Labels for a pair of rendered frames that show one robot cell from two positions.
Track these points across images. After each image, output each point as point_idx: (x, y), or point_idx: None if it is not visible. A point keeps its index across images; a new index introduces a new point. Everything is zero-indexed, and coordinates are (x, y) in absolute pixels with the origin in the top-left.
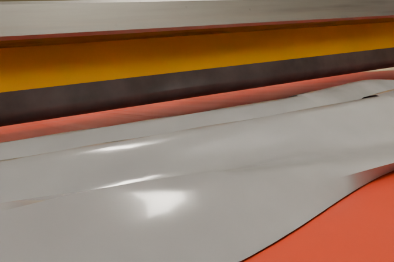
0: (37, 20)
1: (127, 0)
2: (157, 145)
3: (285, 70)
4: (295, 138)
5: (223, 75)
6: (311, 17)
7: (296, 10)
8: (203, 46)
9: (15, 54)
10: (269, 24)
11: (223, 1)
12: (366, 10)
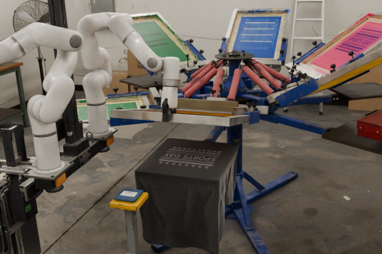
0: (195, 111)
1: (200, 110)
2: None
3: (214, 116)
4: None
5: (208, 115)
6: (212, 112)
7: (211, 112)
8: (207, 113)
9: (196, 112)
10: (209, 112)
11: (206, 111)
12: (218, 112)
